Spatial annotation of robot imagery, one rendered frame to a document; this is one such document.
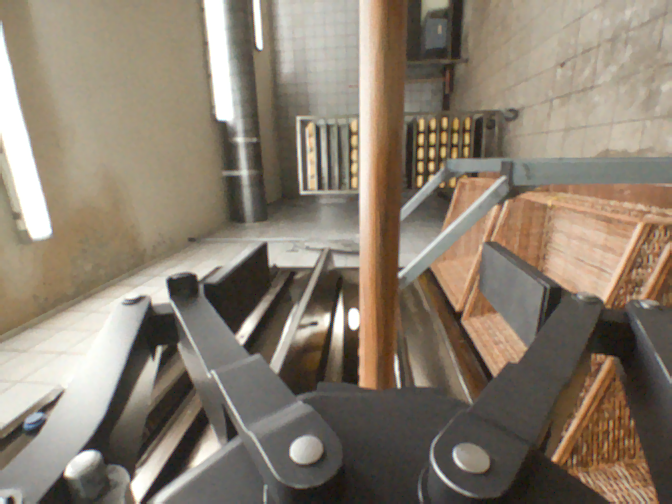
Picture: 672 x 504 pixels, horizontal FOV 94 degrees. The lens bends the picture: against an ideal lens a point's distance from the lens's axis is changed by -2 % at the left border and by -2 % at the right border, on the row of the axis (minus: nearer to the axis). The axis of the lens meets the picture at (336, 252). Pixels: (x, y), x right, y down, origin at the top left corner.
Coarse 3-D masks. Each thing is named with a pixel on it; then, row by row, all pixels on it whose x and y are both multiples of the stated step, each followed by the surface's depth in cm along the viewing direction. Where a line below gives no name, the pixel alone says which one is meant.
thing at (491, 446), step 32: (576, 320) 10; (544, 352) 9; (576, 352) 9; (512, 384) 7; (544, 384) 7; (576, 384) 9; (480, 416) 6; (512, 416) 6; (544, 416) 6; (448, 448) 5; (480, 448) 5; (512, 448) 5; (544, 448) 7; (448, 480) 5; (480, 480) 5; (512, 480) 5
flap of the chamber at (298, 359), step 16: (320, 272) 140; (336, 272) 181; (320, 288) 133; (304, 304) 108; (320, 304) 127; (304, 320) 102; (320, 320) 122; (288, 336) 89; (304, 336) 98; (320, 336) 117; (288, 352) 83; (304, 352) 95; (320, 352) 113; (272, 368) 76; (288, 368) 80; (304, 368) 92; (288, 384) 78; (304, 384) 89
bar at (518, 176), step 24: (456, 168) 102; (480, 168) 101; (504, 168) 58; (528, 168) 55; (552, 168) 55; (576, 168) 55; (600, 168) 54; (624, 168) 54; (648, 168) 54; (504, 192) 58; (480, 216) 60; (456, 240) 61; (408, 360) 40; (408, 384) 35
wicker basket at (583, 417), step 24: (648, 288) 50; (600, 384) 55; (600, 408) 56; (624, 408) 56; (576, 432) 58; (600, 432) 58; (624, 432) 57; (552, 456) 61; (576, 456) 60; (600, 456) 59; (624, 456) 59; (600, 480) 57; (624, 480) 56; (648, 480) 55
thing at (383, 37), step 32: (384, 0) 19; (384, 32) 19; (384, 64) 20; (384, 96) 20; (384, 128) 21; (384, 160) 21; (384, 192) 22; (384, 224) 23; (384, 256) 23; (384, 288) 24; (384, 320) 25; (384, 352) 26; (384, 384) 26
